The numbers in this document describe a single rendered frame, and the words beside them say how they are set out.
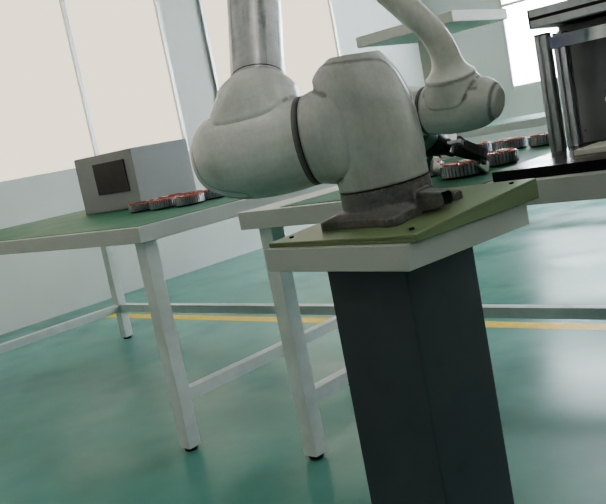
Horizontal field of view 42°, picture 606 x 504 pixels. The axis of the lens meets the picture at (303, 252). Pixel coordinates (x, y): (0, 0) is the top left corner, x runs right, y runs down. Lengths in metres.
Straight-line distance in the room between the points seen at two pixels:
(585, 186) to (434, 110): 0.33
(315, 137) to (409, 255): 0.27
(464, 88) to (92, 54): 4.90
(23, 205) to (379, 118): 4.73
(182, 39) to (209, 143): 5.55
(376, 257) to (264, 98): 0.35
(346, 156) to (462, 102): 0.43
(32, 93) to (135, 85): 0.89
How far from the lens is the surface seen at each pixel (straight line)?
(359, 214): 1.30
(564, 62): 2.13
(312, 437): 2.36
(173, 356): 2.58
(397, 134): 1.28
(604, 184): 1.64
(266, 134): 1.32
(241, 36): 1.47
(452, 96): 1.65
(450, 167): 1.99
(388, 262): 1.17
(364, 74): 1.28
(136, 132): 6.42
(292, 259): 1.32
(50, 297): 5.91
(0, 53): 5.96
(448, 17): 2.53
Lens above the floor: 0.93
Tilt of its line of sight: 8 degrees down
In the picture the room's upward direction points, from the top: 11 degrees counter-clockwise
